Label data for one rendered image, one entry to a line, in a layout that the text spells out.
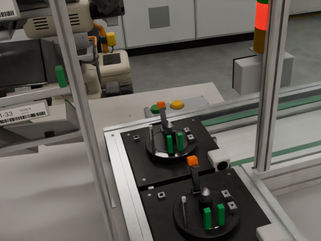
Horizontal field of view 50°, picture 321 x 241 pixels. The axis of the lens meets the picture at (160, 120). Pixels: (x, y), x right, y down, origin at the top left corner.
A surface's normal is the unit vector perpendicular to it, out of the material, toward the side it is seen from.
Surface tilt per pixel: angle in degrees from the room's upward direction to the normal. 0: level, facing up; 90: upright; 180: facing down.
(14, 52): 65
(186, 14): 90
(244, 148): 0
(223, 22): 90
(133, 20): 90
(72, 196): 0
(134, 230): 0
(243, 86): 90
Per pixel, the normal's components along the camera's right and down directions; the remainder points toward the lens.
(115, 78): 0.15, 0.54
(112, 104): -0.08, -0.83
